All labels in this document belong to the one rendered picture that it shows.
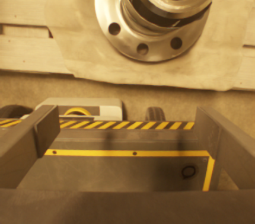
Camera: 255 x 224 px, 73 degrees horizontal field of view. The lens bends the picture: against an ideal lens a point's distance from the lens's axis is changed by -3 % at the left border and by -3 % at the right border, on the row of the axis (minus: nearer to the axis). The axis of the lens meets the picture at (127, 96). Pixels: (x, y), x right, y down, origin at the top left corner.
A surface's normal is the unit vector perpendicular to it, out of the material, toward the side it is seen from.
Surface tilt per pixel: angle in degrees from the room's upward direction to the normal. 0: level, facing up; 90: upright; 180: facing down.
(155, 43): 0
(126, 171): 0
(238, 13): 56
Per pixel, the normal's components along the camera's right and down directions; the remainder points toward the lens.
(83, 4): 0.88, 0.17
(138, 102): 0.01, 0.29
